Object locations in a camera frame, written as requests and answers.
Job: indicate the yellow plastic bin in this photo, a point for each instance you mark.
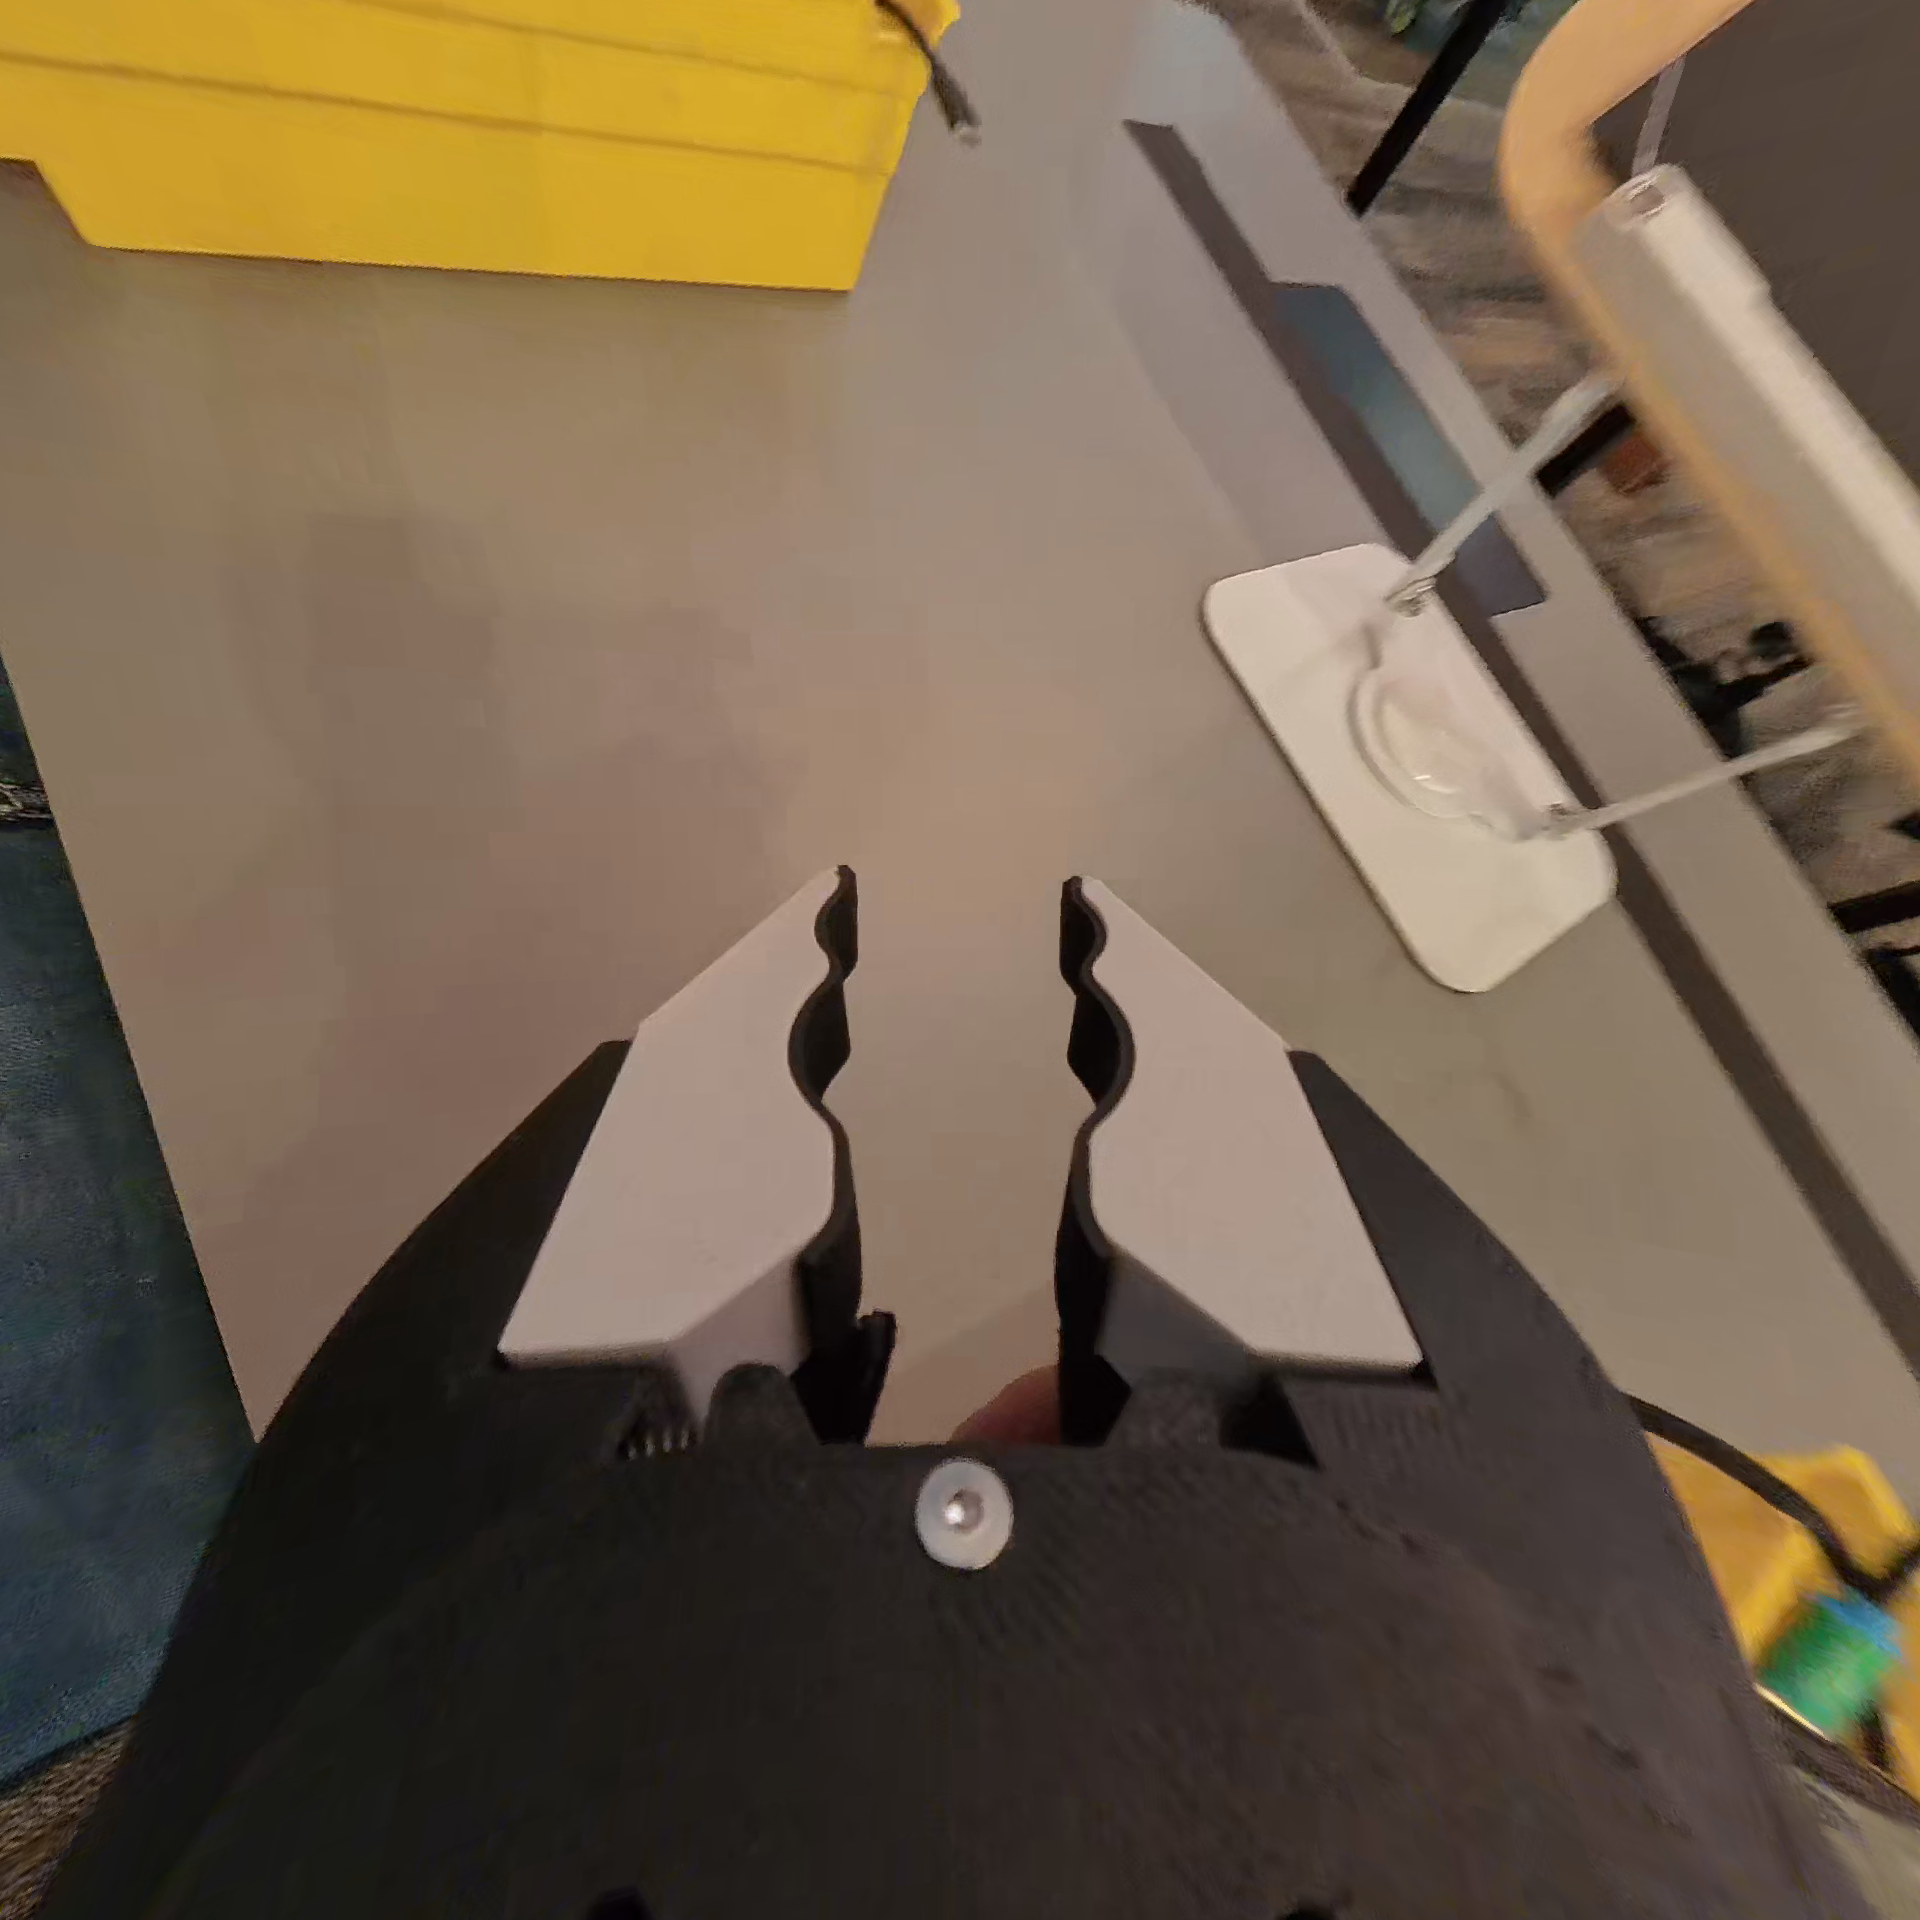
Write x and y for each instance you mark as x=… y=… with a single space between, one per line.
x=451 y=166

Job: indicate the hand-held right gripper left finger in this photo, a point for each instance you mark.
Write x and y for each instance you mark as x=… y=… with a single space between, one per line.
x=675 y=1184

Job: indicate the yellow plastic piece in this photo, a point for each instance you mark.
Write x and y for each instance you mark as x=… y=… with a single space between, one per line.
x=1757 y=1529

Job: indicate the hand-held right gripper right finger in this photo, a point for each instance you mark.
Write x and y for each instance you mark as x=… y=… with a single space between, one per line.
x=1245 y=1201

